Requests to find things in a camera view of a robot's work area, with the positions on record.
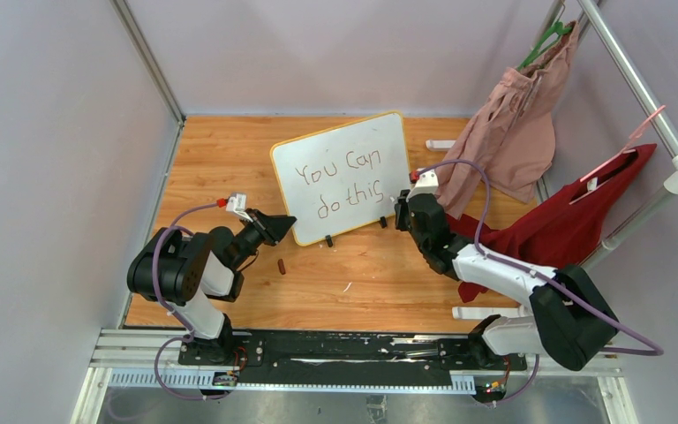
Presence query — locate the brown marker cap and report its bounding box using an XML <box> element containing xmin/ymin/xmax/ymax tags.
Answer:
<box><xmin>277</xmin><ymin>259</ymin><xmax>286</xmax><ymax>275</ymax></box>

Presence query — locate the pink clothes hanger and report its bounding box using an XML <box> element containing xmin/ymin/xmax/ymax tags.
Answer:
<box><xmin>579</xmin><ymin>104</ymin><xmax>666</xmax><ymax>182</ymax></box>

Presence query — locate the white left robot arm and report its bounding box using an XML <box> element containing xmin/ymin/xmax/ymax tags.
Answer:
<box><xmin>126</xmin><ymin>206</ymin><xmax>297</xmax><ymax>365</ymax></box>

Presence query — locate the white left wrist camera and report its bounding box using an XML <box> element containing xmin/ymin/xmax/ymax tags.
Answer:
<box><xmin>225</xmin><ymin>193</ymin><xmax>252</xmax><ymax>223</ymax></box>

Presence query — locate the aluminium corner frame post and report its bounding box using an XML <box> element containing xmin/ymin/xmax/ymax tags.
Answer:
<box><xmin>109</xmin><ymin>0</ymin><xmax>186</xmax><ymax>128</ymax></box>

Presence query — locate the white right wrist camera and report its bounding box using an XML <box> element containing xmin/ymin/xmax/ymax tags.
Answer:
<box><xmin>407</xmin><ymin>170</ymin><xmax>439</xmax><ymax>200</ymax></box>

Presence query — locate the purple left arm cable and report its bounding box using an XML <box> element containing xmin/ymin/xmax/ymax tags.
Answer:
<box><xmin>104</xmin><ymin>197</ymin><xmax>229</xmax><ymax>422</ymax></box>

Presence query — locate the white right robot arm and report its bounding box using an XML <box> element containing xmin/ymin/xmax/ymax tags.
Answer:
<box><xmin>394</xmin><ymin>189</ymin><xmax>618</xmax><ymax>371</ymax></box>

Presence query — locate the white whiteboard eraser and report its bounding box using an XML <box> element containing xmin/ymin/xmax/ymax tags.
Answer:
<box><xmin>426</xmin><ymin>140</ymin><xmax>456</xmax><ymax>152</ymax></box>

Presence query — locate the yellow framed whiteboard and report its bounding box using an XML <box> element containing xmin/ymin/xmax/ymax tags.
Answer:
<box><xmin>270</xmin><ymin>111</ymin><xmax>410</xmax><ymax>246</ymax></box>

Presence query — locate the metal clothes rack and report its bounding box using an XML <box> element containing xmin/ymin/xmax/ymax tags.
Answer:
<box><xmin>454</xmin><ymin>1</ymin><xmax>678</xmax><ymax>339</ymax></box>

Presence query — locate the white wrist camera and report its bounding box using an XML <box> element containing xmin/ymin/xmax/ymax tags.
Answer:
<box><xmin>225</xmin><ymin>193</ymin><xmax>252</xmax><ymax>223</ymax></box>
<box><xmin>407</xmin><ymin>170</ymin><xmax>439</xmax><ymax>200</ymax></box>

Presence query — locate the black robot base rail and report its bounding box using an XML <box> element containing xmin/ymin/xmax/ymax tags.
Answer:
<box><xmin>84</xmin><ymin>327</ymin><xmax>624</xmax><ymax>405</ymax></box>

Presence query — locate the green clothes hanger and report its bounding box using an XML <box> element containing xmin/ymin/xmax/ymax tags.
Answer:
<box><xmin>516</xmin><ymin>20</ymin><xmax>573</xmax><ymax>71</ymax></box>

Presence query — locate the pink hanging garment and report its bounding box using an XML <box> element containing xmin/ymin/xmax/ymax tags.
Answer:
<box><xmin>436</xmin><ymin>20</ymin><xmax>580</xmax><ymax>218</ymax></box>

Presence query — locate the red hanging garment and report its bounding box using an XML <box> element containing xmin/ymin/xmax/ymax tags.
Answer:
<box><xmin>479</xmin><ymin>144</ymin><xmax>657</xmax><ymax>269</ymax></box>

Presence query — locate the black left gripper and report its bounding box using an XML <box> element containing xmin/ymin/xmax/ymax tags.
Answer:
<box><xmin>230</xmin><ymin>208</ymin><xmax>295</xmax><ymax>270</ymax></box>

